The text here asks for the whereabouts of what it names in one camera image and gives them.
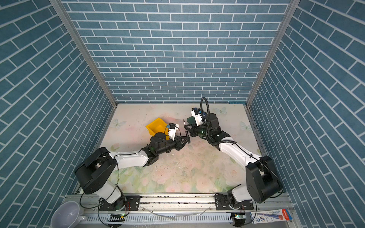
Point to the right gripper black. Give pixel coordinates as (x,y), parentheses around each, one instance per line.
(195,128)

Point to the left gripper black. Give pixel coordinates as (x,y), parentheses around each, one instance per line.
(177,142)

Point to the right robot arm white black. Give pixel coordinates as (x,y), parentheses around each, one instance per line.
(262,181)

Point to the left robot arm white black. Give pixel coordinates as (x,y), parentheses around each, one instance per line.
(93,173)

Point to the yellow plastic bin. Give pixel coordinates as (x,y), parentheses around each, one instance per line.
(157,126)

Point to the green rectangular block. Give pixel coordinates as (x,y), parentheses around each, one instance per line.
(191,120)

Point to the white tube package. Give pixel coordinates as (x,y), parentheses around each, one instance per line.
(264,217)

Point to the white bowl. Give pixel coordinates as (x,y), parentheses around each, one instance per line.
(68,215)

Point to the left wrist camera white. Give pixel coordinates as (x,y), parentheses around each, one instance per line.
(172,128)

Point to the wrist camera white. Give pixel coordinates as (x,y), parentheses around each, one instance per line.
(172,128)
(198,116)

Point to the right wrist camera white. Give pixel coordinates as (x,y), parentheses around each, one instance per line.
(198,116)

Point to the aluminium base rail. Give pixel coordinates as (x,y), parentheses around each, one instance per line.
(197,203)

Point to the white cable duct strip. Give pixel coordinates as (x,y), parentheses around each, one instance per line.
(152,219)

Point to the aluminium corner post right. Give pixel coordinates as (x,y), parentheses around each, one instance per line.
(275,44)

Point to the aluminium corner post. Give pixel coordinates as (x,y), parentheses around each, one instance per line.
(275,44)
(66,20)

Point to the aluminium corner post left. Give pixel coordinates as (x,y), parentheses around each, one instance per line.
(66,20)

